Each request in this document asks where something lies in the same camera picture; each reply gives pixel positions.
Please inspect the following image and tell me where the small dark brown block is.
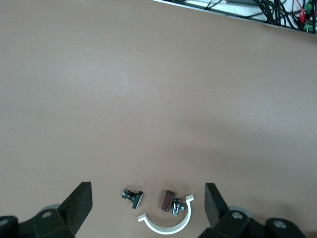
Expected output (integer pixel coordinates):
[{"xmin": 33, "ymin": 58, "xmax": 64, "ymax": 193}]
[{"xmin": 160, "ymin": 189, "xmax": 176, "ymax": 213}]

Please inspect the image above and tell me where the tangled black cable bundle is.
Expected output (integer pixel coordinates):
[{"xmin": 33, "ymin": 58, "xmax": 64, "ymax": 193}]
[{"xmin": 170, "ymin": 0, "xmax": 317, "ymax": 34}]

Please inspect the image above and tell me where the small chrome metal fitting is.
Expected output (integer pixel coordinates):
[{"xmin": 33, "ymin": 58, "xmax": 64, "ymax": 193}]
[{"xmin": 171, "ymin": 196, "xmax": 187, "ymax": 217}]

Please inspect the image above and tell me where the white cable tray ledge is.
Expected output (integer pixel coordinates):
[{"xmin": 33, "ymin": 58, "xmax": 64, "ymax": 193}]
[{"xmin": 151, "ymin": 0, "xmax": 317, "ymax": 35}]

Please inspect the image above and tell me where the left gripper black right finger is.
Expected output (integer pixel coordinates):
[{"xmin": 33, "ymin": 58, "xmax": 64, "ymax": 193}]
[{"xmin": 198, "ymin": 183, "xmax": 307, "ymax": 238}]

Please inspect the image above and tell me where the black square push switch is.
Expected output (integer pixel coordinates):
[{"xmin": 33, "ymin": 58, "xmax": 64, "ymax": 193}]
[{"xmin": 121, "ymin": 188, "xmax": 145, "ymax": 210}]

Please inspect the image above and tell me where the white half-round clamp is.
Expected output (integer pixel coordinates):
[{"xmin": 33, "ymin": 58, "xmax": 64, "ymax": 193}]
[{"xmin": 137, "ymin": 194, "xmax": 195, "ymax": 235}]

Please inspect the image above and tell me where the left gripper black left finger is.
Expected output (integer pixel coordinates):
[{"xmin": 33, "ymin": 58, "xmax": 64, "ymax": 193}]
[{"xmin": 0, "ymin": 182, "xmax": 93, "ymax": 238}]

